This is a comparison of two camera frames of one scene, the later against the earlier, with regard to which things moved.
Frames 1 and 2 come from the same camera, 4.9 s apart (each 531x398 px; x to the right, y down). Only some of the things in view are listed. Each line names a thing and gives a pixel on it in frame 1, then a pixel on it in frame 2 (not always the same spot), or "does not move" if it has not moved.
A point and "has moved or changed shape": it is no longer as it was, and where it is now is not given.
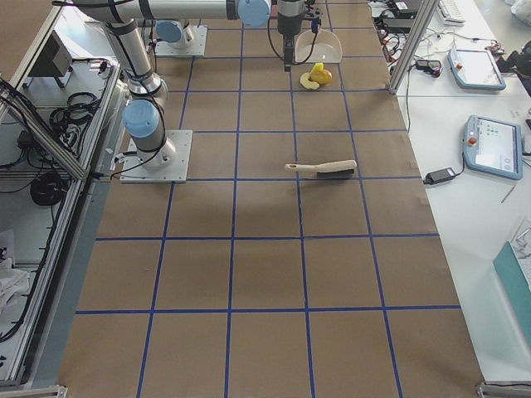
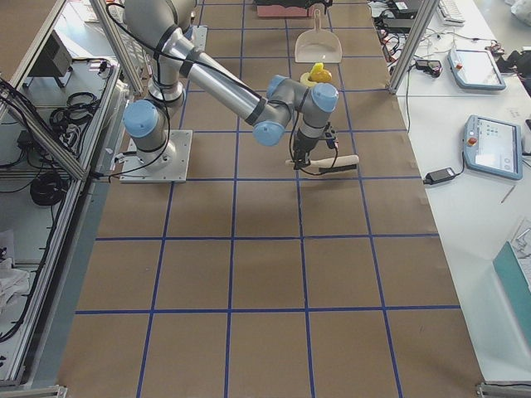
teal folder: x=509 y=265 does not move
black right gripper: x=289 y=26 -> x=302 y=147
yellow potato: x=322 y=76 does not move
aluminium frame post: x=426 y=13 does not move
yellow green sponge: x=318 y=66 does not move
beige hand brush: x=329 y=169 has moved or changed shape
